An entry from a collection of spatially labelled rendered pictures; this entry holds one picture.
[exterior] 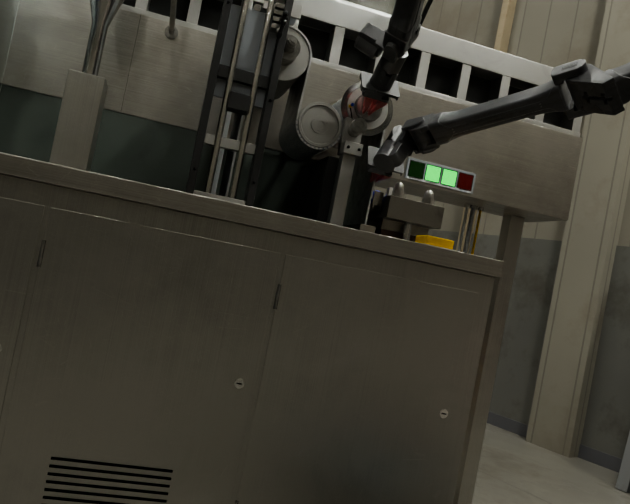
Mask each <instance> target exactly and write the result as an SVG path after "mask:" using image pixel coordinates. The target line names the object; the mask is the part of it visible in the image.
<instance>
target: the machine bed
mask: <svg viewBox="0 0 630 504"><path fill-rule="evenodd" d="M0 174H4V175H8V176H13V177H18V178H23V179H28V180H32V181H37V182H42V183H47V184H51V185H56V186H61V187H66V188H71V189H75V190H80V191H85V192H90V193H94V194H99V195H104V196H109V197H114V198H118V199H123V200H128V201H133V202H137V203H142V204H147V205H152V206H157V207H161V208H166V209H171V210H176V211H180V212H185V213H190V214H195V215H200V216H204V217H209V218H214V219H219V220H223V221H228V222H233V223H238V224H243V225H247V226H252V227H257V228H262V229H266V230H271V231H276V232H281V233H286V234H290V235H295V236H300V237H305V238H309V239H314V240H319V241H324V242H329V243H333V244H338V245H343V246H348V247H352V248H357V249H362V250H367V251H372V252H376V253H381V254H386V255H391V256H395V257H400V258H405V259H410V260H415V261H419V262H424V263H429V264H434V265H438V266H443V267H448V268H453V269H458V270H462V271H467V272H472V273H477V274H481V275H486V276H491V277H498V278H501V277H502V273H503V267H504V261H500V260H496V259H491V258H486V257H482V256H477V255H473V254H468V253H463V252H459V251H454V250H450V249H445V248H440V247H436V246H431V245H427V244H422V243H417V242H413V241H408V240H404V239H399V238H394V237H390V236H385V235H380V234H376V233H371V232H367V231H362V230H357V229H353V228H348V227H344V226H339V225H334V224H330V223H325V222H321V221H316V220H311V219H307V218H302V217H298V216H293V215H288V214H284V213H279V212H275V211H270V210H265V209H261V208H256V207H252V206H247V205H242V204H238V203H233V202H228V201H224V200H219V199H215V198H210V197H205V196H201V195H196V194H192V193H187V192H182V191H178V190H173V189H169V188H164V187H159V186H155V185H150V184H146V183H141V182H136V181H132V180H127V179H123V178H118V177H113V176H109V175H104V174H100V173H95V172H90V171H86V170H81V169H76V168H72V167H67V166H63V165H58V164H53V163H49V162H44V161H40V160H35V159H30V158H26V157H21V156H17V155H12V154H7V153H3V152H0Z"/></svg>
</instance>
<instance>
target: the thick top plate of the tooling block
mask: <svg viewBox="0 0 630 504"><path fill-rule="evenodd" d="M444 209H445V208H444V207H440V206H435V205H431V204H427V203H423V202H418V201H414V200H410V199H406V198H401V197H397V196H393V195H389V196H384V197H383V200H382V205H381V210H377V211H370V212H369V214H368V219H367V220H373V219H387V220H392V221H396V222H401V223H411V224H412V225H414V226H419V227H423V228H428V229H441V224H442V219H443V214H444Z"/></svg>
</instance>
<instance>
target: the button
mask: <svg viewBox="0 0 630 504"><path fill-rule="evenodd" d="M415 242H417V243H425V244H430V245H435V246H439V247H444V248H448V249H453V245H454V241H452V240H448V239H443V238H439V237H434V236H430V235H417V236H416V239H415Z"/></svg>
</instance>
